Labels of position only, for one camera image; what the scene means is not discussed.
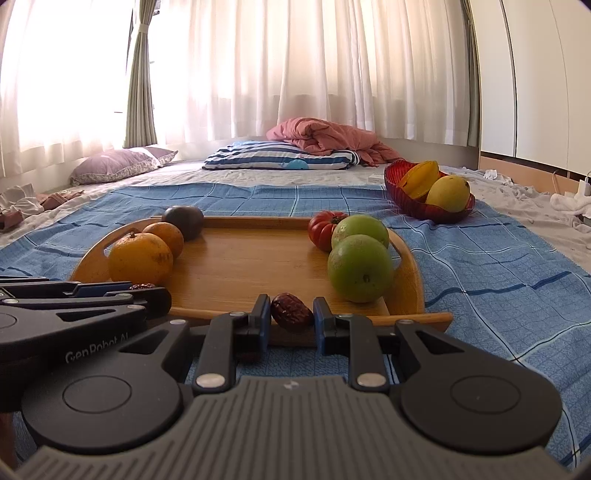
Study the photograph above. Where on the yellow mango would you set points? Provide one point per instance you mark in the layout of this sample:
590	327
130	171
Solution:
418	177
448	194

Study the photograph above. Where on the small orange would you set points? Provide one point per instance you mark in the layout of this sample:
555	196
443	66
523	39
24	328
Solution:
166	237

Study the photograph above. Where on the white wardrobe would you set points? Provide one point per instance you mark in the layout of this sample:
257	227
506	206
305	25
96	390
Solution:
540	69

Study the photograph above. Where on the blue checked blanket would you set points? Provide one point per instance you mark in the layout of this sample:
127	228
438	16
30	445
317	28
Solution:
485	286

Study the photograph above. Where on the pink clothes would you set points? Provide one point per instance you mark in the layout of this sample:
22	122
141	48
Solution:
55	198

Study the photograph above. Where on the pink quilt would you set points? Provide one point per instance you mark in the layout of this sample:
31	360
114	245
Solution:
323	134

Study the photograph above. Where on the dark purple passion fruit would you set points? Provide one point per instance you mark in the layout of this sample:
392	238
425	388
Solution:
184	221

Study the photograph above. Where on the red ribbed tomato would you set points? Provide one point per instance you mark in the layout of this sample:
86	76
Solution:
321	230

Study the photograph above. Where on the red dried date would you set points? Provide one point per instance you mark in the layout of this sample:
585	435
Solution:
141	286
291	311

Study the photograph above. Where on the purple floral pillow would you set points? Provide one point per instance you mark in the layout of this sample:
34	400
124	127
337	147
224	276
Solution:
115	164

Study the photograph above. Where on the white charger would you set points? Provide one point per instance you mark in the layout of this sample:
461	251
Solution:
586	187

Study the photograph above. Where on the white cloth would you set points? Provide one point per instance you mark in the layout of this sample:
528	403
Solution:
570	207

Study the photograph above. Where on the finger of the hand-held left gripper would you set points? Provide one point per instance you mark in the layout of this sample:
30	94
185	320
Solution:
97	289
138	302

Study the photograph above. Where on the red glass bowl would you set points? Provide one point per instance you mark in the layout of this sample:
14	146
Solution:
415	207

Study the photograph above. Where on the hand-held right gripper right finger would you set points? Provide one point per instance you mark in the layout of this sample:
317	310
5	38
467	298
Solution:
323	327

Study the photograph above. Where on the grey green curtain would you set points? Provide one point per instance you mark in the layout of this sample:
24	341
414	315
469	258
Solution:
474	92
138	92

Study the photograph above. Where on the white sheer curtain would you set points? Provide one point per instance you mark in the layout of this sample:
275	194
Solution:
300	55

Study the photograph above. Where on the green round fruit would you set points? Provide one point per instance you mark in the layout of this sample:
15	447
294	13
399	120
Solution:
360	270
364	226

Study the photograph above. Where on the crumpled white tissue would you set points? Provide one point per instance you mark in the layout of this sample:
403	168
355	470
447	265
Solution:
490	174

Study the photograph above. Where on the large orange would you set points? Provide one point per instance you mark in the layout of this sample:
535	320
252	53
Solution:
138	261

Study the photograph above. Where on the blue white striped pillow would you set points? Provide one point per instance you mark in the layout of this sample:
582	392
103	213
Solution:
258	157

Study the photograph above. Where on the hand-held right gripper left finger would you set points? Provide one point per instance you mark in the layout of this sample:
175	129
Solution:
264	323

